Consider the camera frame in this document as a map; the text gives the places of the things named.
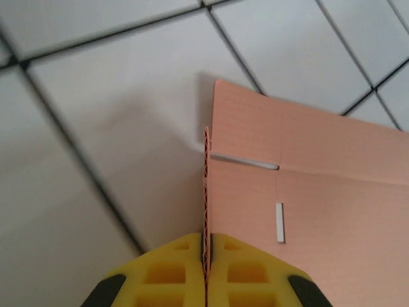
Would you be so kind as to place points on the salmon pink paper box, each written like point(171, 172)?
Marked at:
point(319, 192)

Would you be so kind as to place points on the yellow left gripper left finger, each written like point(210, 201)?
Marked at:
point(166, 275)

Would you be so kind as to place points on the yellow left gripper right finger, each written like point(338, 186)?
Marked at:
point(249, 275)

